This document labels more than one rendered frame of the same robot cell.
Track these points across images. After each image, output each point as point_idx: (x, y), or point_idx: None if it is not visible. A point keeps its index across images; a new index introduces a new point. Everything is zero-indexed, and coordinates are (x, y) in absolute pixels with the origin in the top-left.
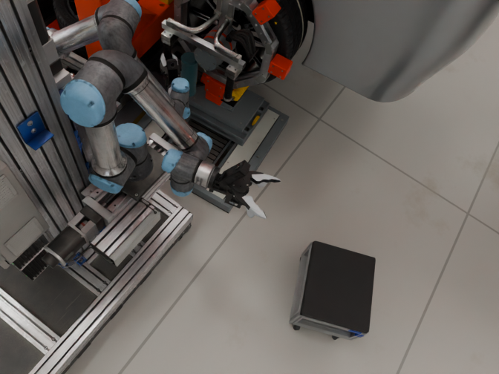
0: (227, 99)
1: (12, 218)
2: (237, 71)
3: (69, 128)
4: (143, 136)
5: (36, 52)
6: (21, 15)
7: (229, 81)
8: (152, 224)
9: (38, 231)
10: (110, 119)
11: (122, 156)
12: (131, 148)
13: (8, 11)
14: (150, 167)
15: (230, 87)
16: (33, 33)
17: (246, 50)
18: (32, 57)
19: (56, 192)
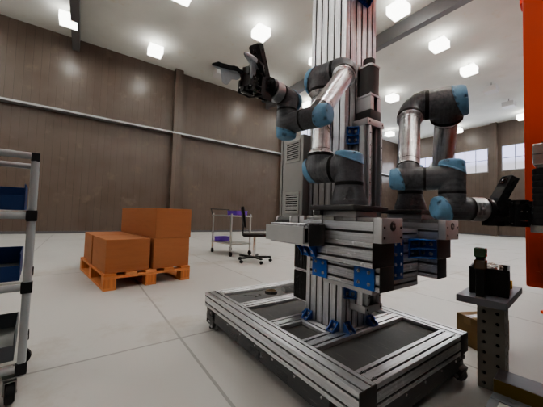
0: (532, 225)
1: (292, 177)
2: (541, 144)
3: (343, 148)
4: (346, 150)
5: None
6: (342, 56)
7: (532, 172)
8: (295, 234)
9: (296, 208)
10: (312, 88)
11: (322, 148)
12: (334, 153)
13: (338, 54)
14: (341, 197)
15: (534, 190)
16: None
17: None
18: None
19: (321, 202)
